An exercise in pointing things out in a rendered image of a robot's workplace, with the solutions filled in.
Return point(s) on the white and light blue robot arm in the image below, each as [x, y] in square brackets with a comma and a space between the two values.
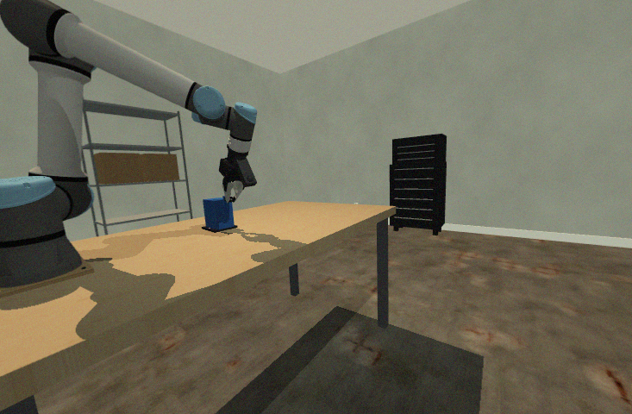
[33, 242]

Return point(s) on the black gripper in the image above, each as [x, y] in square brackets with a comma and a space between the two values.
[229, 172]

